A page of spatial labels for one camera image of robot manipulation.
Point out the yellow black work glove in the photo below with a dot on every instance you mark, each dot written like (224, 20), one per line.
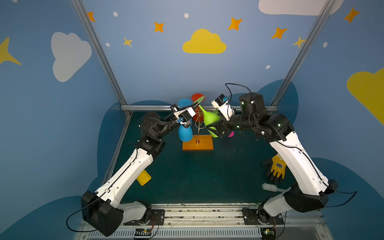
(276, 168)

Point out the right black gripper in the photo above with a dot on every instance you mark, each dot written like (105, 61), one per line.
(221, 125)

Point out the wooden base wire glass rack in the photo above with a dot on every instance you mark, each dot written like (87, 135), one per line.
(199, 142)

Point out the white cleaning brush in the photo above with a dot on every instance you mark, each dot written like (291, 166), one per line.
(273, 188)

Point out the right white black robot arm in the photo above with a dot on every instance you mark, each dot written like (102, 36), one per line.
(311, 190)

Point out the blue wine glass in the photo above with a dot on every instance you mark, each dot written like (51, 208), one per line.
(184, 103)
(185, 134)

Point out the right small circuit board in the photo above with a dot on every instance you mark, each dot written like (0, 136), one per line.
(268, 234)

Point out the front blue wine glass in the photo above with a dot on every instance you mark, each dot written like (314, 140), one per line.
(185, 134)

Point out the back aluminium crossbar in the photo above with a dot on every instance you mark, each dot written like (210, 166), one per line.
(167, 108)

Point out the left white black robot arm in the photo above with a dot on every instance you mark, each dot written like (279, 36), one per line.
(101, 209)

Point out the aluminium frame post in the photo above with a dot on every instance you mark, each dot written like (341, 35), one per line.
(88, 26)
(304, 50)

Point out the pink wine glass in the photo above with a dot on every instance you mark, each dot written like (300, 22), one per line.
(231, 134)

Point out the left aluminium frame post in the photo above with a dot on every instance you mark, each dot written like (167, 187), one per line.
(88, 26)

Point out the left small circuit board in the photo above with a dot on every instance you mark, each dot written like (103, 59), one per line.
(142, 234)

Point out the aluminium rail base frame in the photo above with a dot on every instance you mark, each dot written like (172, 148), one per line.
(227, 221)

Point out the back blue wine glass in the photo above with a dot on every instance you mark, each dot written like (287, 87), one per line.
(184, 103)

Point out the green wine glass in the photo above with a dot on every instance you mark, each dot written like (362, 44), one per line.
(202, 115)
(210, 118)

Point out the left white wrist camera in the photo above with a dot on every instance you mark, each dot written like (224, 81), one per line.
(190, 110)

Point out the small circuit board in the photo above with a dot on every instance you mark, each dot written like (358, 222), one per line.
(142, 234)
(268, 234)

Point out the right aluminium frame post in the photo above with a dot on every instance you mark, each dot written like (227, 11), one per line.
(304, 50)

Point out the yellow toy shovel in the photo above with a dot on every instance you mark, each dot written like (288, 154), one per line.
(144, 178)

